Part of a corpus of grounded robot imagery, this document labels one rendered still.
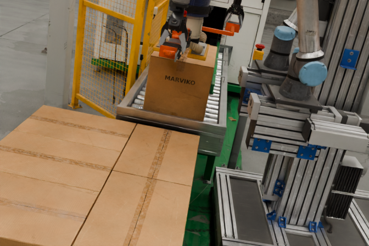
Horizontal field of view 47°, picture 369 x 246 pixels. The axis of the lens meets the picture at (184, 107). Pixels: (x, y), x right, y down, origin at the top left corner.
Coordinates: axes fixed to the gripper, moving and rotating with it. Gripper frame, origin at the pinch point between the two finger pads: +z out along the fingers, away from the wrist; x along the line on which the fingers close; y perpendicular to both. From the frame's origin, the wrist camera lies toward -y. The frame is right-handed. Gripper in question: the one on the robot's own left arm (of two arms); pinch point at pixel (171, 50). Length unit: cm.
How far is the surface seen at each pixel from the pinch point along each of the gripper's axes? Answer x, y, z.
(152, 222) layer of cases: -8, -33, 65
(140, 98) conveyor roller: 30, 105, 65
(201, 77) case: -12, 75, 32
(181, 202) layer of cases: -18, -14, 65
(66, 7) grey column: 100, 134, 18
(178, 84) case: 1, 75, 40
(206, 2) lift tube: -8, 55, -16
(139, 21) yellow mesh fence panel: 45, 141, 19
